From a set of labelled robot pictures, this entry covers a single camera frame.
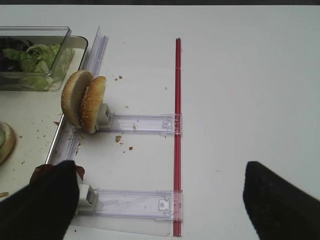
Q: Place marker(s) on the bottom bun on tray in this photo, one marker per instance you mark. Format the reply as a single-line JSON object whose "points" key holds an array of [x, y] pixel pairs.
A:
{"points": [[7, 140]]}

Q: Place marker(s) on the right red rail strip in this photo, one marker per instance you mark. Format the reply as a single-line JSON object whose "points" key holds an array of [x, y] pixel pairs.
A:
{"points": [[177, 178]]}

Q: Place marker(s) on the sesame bun half back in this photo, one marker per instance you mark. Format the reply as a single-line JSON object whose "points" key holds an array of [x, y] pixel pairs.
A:
{"points": [[73, 94]]}

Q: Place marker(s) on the right upper white pusher block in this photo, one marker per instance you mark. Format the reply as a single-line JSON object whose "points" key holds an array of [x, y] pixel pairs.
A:
{"points": [[105, 117]]}

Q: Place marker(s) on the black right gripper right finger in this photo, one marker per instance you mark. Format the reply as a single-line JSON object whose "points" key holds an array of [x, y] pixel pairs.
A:
{"points": [[277, 209]]}

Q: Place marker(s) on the right upper clear pusher track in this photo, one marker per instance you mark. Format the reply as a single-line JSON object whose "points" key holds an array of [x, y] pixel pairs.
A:
{"points": [[164, 124]]}

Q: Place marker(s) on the white pusher block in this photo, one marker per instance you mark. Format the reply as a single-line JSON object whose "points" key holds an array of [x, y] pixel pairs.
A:
{"points": [[87, 198], [105, 117]]}

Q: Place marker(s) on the right lower white pusher block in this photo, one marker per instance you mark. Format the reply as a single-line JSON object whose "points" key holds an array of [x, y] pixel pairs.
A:
{"points": [[87, 198]]}

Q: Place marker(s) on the clear plastic salad container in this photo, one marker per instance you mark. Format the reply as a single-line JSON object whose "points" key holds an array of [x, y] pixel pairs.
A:
{"points": [[39, 35]]}

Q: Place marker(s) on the right lower clear pusher track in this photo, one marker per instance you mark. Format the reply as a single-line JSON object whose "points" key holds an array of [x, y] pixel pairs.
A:
{"points": [[166, 205]]}

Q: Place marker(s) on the green lettuce leaves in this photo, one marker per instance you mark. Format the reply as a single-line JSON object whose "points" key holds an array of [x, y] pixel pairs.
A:
{"points": [[43, 68]]}

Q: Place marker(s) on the clear pusher track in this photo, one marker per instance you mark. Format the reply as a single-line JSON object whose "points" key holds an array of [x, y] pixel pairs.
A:
{"points": [[164, 124], [166, 205]]}

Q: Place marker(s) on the sesame bun half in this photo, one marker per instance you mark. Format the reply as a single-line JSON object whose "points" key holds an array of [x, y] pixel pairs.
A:
{"points": [[73, 94], [91, 102]]}

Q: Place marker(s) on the sesame bun half front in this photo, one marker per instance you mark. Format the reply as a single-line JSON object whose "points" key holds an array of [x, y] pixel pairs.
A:
{"points": [[91, 102]]}

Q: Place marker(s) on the metal serving tray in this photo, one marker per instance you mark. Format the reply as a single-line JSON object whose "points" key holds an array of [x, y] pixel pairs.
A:
{"points": [[34, 117]]}

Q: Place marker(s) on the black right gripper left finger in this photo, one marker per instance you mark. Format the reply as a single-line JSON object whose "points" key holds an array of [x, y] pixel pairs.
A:
{"points": [[43, 209]]}

